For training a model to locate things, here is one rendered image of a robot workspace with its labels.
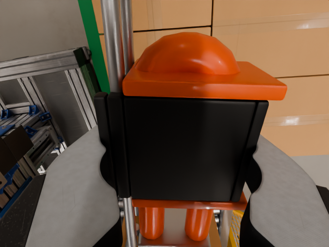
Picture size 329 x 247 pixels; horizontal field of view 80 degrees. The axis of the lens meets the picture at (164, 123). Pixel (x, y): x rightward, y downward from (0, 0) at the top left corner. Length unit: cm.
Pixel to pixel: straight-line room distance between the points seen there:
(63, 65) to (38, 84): 21
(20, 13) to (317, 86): 157
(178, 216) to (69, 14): 133
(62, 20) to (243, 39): 104
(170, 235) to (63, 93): 120
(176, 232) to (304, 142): 98
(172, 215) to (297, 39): 79
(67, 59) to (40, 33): 35
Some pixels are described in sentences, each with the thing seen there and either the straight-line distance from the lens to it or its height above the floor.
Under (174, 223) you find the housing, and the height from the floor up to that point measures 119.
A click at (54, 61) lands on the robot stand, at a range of 125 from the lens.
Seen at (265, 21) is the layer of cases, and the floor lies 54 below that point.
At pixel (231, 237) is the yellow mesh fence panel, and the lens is 176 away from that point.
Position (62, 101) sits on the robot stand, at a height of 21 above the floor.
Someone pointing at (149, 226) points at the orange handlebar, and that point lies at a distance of 18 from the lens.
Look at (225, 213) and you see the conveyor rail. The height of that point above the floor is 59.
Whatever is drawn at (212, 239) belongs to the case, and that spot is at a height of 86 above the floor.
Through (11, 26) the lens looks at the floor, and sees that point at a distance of 161.
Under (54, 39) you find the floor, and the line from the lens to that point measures 148.
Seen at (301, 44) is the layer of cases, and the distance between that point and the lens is 91.
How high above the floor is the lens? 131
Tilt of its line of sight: 60 degrees down
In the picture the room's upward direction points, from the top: 179 degrees counter-clockwise
